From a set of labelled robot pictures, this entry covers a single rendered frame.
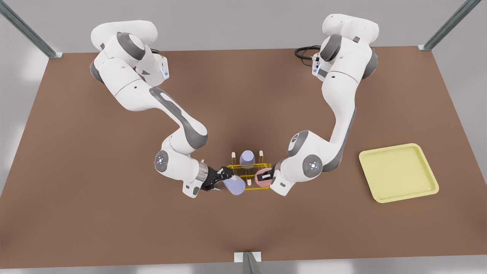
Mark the pale yellow square tray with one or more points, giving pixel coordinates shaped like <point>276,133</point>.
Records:
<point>397,173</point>

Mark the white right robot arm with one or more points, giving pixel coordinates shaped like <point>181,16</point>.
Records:
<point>129,87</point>

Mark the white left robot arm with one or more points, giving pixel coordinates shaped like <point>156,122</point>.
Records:
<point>342,91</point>

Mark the pink cup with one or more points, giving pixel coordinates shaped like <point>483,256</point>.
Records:
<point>261,182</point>

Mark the purple cup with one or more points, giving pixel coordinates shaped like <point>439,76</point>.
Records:
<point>247,159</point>
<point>235,185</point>

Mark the silver frame post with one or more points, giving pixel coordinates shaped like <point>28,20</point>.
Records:
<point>248,262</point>
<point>449,24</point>
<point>26,30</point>

